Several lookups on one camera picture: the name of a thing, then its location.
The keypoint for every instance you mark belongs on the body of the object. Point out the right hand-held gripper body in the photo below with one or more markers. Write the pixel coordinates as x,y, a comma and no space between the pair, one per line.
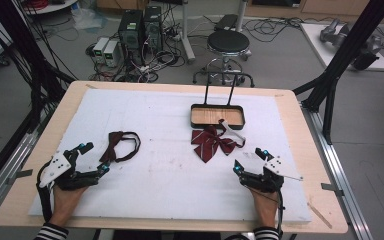
263,182

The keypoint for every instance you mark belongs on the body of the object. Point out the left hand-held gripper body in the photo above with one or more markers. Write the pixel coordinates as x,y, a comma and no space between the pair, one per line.
70,178

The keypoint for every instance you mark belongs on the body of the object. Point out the dark brown bow tie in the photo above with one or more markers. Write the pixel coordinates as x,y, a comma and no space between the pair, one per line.
112,146

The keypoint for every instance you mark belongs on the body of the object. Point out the red striped bow tie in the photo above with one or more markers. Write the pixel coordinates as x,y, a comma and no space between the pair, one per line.
210,143

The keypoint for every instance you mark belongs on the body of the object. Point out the black rack with wooden tray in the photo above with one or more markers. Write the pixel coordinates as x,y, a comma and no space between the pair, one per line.
217,116

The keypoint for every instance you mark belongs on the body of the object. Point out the person's right hand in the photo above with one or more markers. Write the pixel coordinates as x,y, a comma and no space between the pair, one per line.
266,210

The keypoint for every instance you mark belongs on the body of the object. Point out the person's left hand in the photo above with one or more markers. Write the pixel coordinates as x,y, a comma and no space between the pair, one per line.
63,206

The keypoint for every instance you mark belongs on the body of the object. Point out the thin wooden stick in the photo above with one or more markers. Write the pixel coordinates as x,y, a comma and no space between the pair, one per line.
320,215

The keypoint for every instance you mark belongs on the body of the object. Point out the white foam mat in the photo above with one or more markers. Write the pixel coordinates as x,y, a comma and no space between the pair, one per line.
166,186

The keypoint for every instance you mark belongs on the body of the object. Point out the white power supply box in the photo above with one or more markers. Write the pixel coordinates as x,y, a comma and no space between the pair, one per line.
111,52
100,48

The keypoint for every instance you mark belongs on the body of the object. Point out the black round stool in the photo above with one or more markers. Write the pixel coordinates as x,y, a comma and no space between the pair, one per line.
228,41

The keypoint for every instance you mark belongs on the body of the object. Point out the white board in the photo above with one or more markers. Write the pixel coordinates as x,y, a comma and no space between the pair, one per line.
320,43

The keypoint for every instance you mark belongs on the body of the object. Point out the black computer tower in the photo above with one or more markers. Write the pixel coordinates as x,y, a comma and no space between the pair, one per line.
153,28
130,30

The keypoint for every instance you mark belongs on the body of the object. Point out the clear plastic bag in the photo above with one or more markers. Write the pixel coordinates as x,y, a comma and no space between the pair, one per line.
88,18

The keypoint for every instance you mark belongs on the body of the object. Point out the flat black box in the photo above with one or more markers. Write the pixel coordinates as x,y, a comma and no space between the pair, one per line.
226,22

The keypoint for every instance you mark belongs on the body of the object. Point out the grey desk leg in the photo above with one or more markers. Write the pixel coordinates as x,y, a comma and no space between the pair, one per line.
187,33

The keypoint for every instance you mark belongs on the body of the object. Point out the round white table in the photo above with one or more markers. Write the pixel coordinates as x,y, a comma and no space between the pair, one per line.
51,6

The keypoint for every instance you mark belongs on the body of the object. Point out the grey metal bracket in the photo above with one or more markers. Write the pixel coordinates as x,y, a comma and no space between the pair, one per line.
20,175
331,188

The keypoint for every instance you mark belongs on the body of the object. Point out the aluminium rail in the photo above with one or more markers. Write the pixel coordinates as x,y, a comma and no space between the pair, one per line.
6,166
340,173

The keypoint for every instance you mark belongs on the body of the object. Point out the black frame strut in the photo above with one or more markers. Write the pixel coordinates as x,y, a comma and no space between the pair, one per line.
343,56
23,50

